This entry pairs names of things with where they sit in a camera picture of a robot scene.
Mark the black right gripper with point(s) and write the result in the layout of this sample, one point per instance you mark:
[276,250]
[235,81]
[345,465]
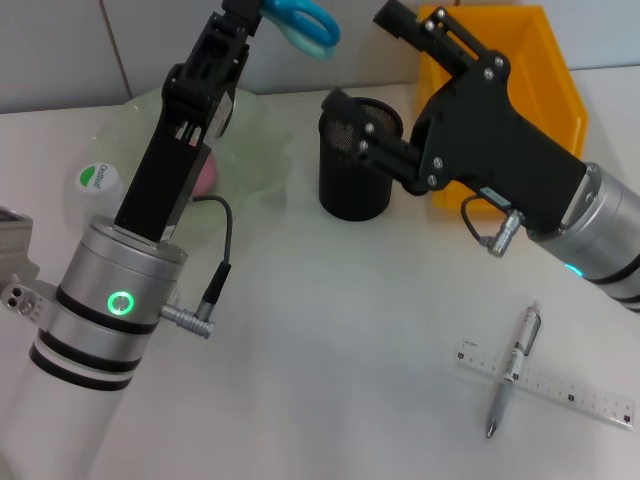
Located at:
[490,140]

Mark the green glass fruit plate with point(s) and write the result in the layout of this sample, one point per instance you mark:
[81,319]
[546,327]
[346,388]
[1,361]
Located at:
[260,150]

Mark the clear plastic ruler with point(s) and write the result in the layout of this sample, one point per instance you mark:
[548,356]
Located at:
[575,392]

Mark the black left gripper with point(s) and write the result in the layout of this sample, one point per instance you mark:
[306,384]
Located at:
[165,175]

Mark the clear green-label plastic bottle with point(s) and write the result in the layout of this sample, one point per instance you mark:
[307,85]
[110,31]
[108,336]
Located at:
[95,177]

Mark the pink toy peach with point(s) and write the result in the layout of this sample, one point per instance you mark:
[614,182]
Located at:
[207,175]

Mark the black mesh pen holder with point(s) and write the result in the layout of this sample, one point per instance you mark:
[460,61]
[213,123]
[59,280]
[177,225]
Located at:
[350,200]

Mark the blue capped scissors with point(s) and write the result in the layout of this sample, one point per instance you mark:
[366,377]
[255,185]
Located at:
[305,25]

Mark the yellow plastic bin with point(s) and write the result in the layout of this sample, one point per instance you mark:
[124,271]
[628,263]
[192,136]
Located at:
[540,75]

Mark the grey white ballpoint pen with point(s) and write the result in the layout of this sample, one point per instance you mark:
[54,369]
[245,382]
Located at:
[505,390]

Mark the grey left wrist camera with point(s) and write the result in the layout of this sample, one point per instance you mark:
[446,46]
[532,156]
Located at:
[12,235]

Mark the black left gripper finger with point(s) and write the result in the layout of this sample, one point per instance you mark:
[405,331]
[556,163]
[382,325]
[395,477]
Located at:
[242,20]

